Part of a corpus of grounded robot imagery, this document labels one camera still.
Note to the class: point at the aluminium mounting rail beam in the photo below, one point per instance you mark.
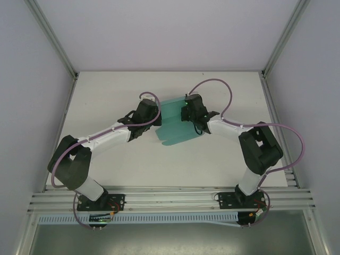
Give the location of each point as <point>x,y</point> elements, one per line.
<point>170,196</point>

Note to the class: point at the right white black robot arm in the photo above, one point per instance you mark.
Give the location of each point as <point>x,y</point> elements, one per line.
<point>260,151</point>

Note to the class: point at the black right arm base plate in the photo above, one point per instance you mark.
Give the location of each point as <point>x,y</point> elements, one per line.
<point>225,200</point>

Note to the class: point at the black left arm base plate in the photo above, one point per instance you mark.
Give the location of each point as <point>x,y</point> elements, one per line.
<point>119,199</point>

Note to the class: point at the aluminium frame post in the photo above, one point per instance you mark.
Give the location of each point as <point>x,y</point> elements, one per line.
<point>285,40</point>
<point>53,40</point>

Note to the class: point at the grey metal sheet panel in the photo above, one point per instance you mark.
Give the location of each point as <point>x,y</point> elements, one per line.
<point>170,239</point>

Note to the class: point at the black controller board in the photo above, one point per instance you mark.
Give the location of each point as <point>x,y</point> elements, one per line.
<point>249,217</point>
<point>99,219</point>

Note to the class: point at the teal green cloth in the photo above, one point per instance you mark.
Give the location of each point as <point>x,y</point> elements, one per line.
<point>172,127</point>

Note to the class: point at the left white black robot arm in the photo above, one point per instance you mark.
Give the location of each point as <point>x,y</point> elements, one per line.
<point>71,170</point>

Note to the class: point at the aluminium table side rail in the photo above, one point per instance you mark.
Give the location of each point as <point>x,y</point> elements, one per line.
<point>62,127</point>
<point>276,119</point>

